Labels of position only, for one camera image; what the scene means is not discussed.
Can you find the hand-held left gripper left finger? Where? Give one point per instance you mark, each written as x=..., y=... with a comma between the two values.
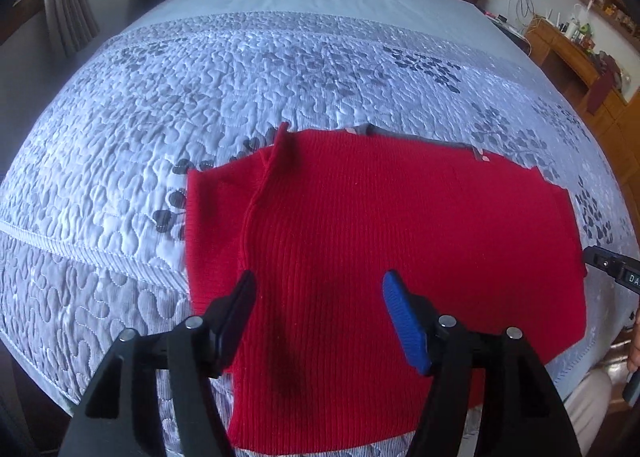
x=237, y=307

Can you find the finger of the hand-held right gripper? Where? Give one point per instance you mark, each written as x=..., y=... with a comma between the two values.
x=602, y=261

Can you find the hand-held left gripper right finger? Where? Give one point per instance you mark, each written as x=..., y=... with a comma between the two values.
x=407, y=327

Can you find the red knitted sweater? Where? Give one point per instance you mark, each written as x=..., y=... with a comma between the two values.
x=375, y=217

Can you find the person's right hand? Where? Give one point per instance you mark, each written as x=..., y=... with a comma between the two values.
x=635, y=347

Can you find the dark red hanging garment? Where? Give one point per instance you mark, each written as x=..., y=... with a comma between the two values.
x=600, y=92

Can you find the light wooden desk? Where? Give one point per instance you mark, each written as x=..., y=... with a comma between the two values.
x=565, y=67

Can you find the grey patterned quilted bedspread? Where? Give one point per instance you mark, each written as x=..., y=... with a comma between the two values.
x=200, y=87

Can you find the green bottle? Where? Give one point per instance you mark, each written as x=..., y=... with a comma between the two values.
x=586, y=34

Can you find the dark wooden nightstand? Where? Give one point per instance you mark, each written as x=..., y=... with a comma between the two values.
x=505, y=32

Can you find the grey side curtain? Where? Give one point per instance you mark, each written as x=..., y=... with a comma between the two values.
x=72, y=2

